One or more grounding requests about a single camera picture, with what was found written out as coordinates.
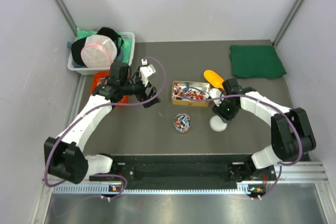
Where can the yellow plastic scoop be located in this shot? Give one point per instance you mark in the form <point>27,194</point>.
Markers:
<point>214,79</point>

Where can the tan candy box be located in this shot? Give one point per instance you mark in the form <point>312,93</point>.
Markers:
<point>190,93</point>

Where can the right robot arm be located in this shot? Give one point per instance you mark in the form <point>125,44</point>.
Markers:
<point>291,134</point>

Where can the clear plastic cup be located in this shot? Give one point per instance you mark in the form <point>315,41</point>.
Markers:
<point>182,123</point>

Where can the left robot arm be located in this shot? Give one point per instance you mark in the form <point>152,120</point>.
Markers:
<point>84,129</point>

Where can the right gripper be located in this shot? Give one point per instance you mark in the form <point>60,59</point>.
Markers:
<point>218,110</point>

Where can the orange candy tray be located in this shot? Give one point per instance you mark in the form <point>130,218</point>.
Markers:
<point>98,78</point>

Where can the green patterned cloth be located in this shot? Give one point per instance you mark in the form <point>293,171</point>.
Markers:
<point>126,43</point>

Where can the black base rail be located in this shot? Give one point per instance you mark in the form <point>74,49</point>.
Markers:
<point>163,172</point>

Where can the black cap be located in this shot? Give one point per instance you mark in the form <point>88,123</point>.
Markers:
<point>83,34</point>

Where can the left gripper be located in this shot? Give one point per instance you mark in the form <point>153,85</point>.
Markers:
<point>141,96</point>

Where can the dark green folded cloth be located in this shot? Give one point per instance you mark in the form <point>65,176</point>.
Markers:
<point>255,61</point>

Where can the white plastic basket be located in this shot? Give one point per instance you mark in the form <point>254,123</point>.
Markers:
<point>105,51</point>

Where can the white round lid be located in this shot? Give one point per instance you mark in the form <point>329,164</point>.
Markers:
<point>217,123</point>

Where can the white cable duct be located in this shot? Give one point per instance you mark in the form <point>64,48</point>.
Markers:
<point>114,188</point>

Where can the white mesh laundry bag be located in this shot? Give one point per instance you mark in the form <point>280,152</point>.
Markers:
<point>98,52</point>

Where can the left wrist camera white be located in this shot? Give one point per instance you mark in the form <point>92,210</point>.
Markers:
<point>146,72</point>

